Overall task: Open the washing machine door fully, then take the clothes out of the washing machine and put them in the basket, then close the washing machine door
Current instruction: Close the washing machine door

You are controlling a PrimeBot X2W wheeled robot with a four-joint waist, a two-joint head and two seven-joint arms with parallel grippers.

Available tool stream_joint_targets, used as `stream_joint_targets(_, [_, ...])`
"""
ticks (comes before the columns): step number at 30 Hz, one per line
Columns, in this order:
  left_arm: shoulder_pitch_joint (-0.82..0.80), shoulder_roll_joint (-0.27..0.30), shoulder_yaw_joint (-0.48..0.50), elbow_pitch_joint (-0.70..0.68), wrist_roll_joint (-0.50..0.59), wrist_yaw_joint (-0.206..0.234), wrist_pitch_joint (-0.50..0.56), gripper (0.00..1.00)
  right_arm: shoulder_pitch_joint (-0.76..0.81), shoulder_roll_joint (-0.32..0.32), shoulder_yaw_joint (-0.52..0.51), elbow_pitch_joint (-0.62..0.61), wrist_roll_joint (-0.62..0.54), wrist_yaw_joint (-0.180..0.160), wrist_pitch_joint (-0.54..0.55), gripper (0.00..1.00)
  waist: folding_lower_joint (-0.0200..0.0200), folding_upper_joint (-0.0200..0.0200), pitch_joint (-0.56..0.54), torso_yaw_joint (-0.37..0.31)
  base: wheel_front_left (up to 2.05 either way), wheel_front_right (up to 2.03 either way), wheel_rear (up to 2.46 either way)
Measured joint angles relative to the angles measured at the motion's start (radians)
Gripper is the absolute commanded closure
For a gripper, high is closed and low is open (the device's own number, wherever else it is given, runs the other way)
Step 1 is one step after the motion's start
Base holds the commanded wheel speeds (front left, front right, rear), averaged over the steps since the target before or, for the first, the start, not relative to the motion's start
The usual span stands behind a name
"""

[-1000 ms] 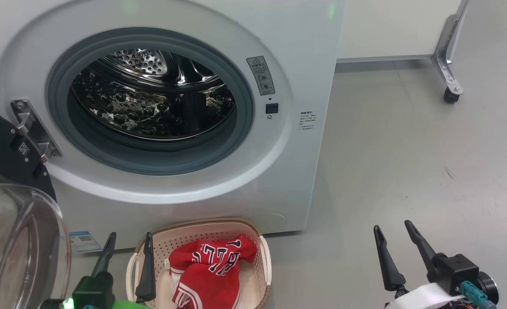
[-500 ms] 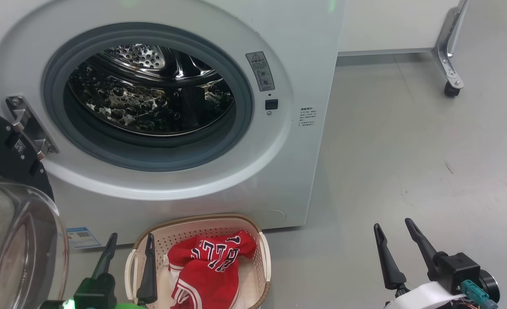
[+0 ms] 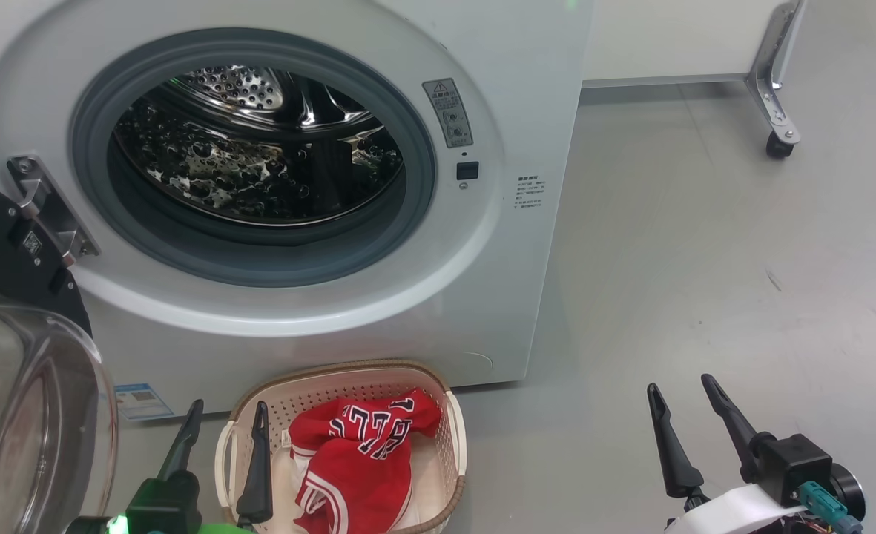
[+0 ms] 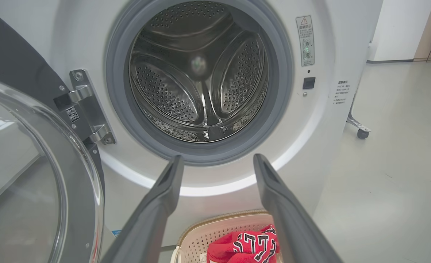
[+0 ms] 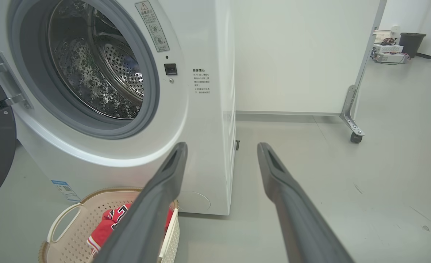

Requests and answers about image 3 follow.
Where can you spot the cream perforated laundry basket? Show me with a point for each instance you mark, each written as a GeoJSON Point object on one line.
{"type": "Point", "coordinates": [445, 445]}

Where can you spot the blue energy label sticker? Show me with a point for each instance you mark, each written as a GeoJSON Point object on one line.
{"type": "Point", "coordinates": [143, 402]}

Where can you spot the grey warning sticker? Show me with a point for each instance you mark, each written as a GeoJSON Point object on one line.
{"type": "Point", "coordinates": [447, 113]}

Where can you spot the round white filter cover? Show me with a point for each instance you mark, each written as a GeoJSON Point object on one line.
{"type": "Point", "coordinates": [475, 363]}

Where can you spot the stainless steel washing machine drum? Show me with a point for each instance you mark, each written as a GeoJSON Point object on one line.
{"type": "Point", "coordinates": [222, 170]}

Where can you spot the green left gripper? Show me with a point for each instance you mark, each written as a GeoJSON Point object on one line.
{"type": "Point", "coordinates": [226, 529]}

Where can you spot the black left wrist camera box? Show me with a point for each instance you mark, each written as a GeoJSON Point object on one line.
{"type": "Point", "coordinates": [163, 504]}

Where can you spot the black caster wheel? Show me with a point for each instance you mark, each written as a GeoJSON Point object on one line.
{"type": "Point", "coordinates": [779, 146]}

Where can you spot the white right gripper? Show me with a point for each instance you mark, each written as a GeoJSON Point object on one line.
{"type": "Point", "coordinates": [734, 512]}

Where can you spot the washer drum opening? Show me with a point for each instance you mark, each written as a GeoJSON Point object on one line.
{"type": "Point", "coordinates": [259, 259]}

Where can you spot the red basketball jersey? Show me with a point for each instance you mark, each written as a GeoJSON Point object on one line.
{"type": "Point", "coordinates": [363, 475]}

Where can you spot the black round glass washer door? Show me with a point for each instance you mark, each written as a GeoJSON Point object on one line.
{"type": "Point", "coordinates": [22, 415]}

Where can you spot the white partition board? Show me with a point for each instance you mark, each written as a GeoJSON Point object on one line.
{"type": "Point", "coordinates": [667, 37]}

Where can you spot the metal door hinge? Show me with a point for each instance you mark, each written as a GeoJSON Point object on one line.
{"type": "Point", "coordinates": [44, 208]}

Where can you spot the metal partition stand leg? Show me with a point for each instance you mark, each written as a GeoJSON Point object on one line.
{"type": "Point", "coordinates": [775, 67]}

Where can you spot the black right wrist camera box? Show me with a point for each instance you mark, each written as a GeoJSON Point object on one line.
{"type": "Point", "coordinates": [801, 463]}

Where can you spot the white front-load washing machine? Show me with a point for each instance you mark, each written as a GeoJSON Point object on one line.
{"type": "Point", "coordinates": [482, 297]}

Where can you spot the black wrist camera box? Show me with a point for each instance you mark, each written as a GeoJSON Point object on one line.
{"type": "Point", "coordinates": [801, 463]}
{"type": "Point", "coordinates": [163, 504]}

